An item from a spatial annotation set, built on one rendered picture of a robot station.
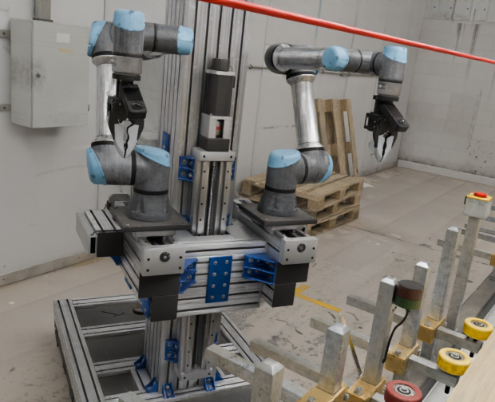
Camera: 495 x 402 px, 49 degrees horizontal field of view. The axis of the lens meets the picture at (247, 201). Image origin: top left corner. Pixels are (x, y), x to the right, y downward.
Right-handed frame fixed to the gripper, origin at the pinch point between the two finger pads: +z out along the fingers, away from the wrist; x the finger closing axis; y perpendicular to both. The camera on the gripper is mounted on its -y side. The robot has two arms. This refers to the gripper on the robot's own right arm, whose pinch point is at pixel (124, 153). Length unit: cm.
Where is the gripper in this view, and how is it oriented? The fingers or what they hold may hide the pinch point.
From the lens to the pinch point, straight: 144.9
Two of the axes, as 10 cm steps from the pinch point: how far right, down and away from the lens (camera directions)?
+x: -9.0, 0.2, -4.4
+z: -1.1, 9.6, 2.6
